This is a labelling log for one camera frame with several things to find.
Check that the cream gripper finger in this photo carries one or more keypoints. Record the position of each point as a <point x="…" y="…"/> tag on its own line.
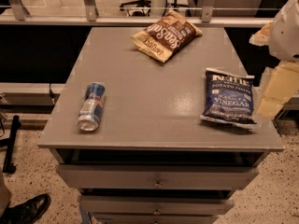
<point x="261" y="38"/>
<point x="278" y="86"/>

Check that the brown chip bag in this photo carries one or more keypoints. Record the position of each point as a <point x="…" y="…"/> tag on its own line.
<point x="166" y="37"/>

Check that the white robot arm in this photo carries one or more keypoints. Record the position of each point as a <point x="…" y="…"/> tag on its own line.
<point x="281" y="36"/>

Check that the blue kettle chip bag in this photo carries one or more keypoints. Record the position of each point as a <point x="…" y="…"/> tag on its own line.
<point x="229" y="99"/>

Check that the blue silver energy drink can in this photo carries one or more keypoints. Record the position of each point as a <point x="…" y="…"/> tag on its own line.
<point x="91" y="110"/>

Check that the drawer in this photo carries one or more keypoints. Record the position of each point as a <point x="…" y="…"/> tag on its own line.
<point x="155" y="206"/>
<point x="156" y="177"/>

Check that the top drawer front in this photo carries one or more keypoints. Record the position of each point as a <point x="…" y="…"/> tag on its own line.
<point x="156" y="177"/>

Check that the black metal stand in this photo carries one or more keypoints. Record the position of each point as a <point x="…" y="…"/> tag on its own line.
<point x="8" y="143"/>

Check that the black leather shoe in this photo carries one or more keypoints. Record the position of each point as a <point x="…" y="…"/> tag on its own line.
<point x="28" y="212"/>

